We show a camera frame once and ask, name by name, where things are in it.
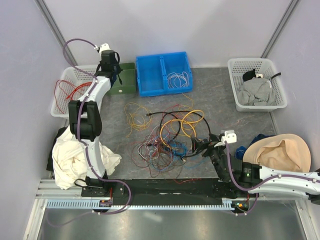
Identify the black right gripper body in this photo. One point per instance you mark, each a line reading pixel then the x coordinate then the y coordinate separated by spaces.
pixel 214 153

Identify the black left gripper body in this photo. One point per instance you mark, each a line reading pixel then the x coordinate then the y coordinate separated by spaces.
pixel 117 68

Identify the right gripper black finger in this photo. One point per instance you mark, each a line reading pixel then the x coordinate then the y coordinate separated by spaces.
pixel 198 150
pixel 197 143

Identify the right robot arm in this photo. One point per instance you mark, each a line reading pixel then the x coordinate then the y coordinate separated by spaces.
pixel 239 176

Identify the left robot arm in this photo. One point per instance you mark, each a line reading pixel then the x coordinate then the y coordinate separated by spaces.
pixel 85 120

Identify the green plastic box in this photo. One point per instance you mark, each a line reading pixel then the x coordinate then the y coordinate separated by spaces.
pixel 128 78

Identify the blue cloth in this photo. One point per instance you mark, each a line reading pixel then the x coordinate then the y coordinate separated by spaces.
pixel 240 151

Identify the white left perforated basket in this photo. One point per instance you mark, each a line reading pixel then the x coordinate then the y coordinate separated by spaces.
pixel 71 86

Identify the blue plastic divided bin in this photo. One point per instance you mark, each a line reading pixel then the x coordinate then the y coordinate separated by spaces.
pixel 163 74

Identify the beige bucket hat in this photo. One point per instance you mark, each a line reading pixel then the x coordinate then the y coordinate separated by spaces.
pixel 284 152

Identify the grey cloth in basket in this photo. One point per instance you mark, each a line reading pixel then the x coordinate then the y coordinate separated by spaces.
pixel 257 92

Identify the black item in basket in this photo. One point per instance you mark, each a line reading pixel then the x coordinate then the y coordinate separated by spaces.
pixel 249 75

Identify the white cloth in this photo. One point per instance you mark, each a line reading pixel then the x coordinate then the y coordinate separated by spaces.
pixel 69 162

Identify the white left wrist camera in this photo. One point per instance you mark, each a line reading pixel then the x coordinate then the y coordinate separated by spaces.
pixel 101 48

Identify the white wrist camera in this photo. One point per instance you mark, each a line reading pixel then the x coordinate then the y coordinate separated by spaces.
pixel 228 136
pixel 101 48

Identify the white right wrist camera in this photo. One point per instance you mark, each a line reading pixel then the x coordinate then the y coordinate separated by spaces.
pixel 228 136

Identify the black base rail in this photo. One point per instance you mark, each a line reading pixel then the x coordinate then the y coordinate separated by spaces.
pixel 166 191

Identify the white slotted cable duct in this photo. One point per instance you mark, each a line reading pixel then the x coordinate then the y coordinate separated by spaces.
pixel 97 204

